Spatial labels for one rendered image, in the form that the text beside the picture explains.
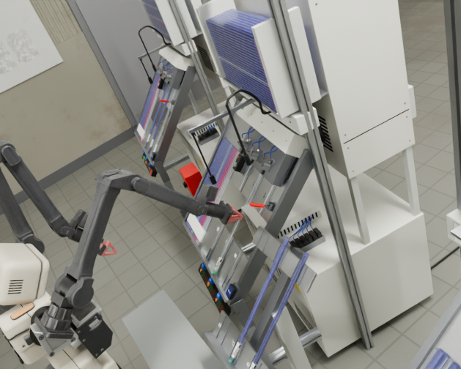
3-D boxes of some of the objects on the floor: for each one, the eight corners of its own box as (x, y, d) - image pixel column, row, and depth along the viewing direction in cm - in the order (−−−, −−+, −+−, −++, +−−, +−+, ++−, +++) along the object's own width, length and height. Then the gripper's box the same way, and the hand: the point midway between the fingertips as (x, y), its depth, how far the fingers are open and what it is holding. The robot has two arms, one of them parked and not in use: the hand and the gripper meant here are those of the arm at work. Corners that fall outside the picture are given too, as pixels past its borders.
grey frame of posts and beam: (282, 403, 220) (92, 27, 117) (226, 300, 284) (73, 1, 182) (376, 345, 227) (275, -55, 125) (300, 258, 292) (193, -52, 190)
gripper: (203, 210, 189) (234, 217, 197) (211, 222, 181) (243, 229, 189) (209, 196, 188) (240, 203, 195) (218, 208, 179) (250, 215, 187)
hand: (240, 216), depth 191 cm, fingers closed, pressing on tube
